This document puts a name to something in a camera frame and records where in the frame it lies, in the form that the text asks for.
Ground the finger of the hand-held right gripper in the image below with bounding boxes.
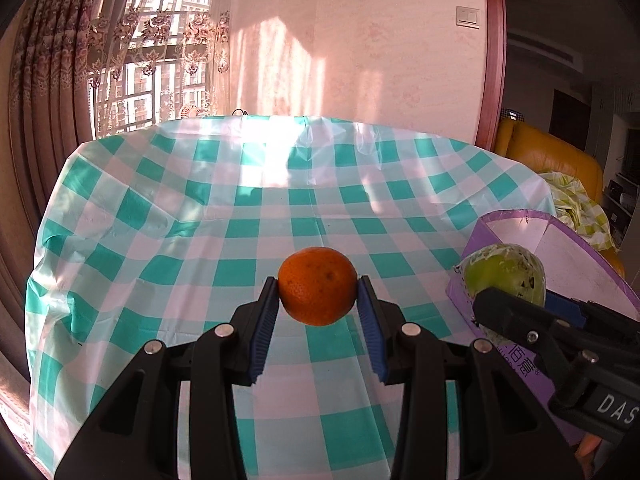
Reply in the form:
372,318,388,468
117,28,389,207
471,287,608,411
544,291,640,346

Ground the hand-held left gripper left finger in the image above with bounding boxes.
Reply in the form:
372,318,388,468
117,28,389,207
54,276,279,480

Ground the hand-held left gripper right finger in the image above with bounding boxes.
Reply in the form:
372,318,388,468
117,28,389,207
356,276,583,480

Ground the plastic-wrapped green citrus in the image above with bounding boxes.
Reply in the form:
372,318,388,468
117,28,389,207
452,244,547,348

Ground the purple cardboard box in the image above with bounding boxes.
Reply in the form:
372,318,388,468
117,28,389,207
446,209,640,461

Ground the orange mandarin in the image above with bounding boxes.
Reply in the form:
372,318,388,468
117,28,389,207
277,247,359,326

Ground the person's right hand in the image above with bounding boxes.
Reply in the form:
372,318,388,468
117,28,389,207
574,434,606,480

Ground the green white checkered cloth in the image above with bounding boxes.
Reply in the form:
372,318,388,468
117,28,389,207
539,171,618,251

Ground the dark tv cabinet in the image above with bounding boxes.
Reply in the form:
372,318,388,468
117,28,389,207
602,170,637,243

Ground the teal checkered tablecloth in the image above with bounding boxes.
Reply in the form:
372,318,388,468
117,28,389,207
25,114,558,480

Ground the yellow leather sofa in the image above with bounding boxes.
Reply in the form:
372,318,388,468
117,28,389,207
495,119,626,281

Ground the dark wooden door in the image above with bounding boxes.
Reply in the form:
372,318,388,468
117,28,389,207
550,87,593,151

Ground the window with grille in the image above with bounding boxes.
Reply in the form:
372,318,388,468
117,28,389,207
90,0,216,136

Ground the floral lace curtain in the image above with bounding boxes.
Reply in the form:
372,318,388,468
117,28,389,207
85,0,233,138

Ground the brown pleated curtain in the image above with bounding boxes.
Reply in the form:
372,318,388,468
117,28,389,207
0,0,126,401

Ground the red wooden door frame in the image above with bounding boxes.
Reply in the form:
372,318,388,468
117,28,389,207
475,0,507,148

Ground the white light switch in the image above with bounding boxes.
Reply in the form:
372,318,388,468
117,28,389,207
455,5,482,29

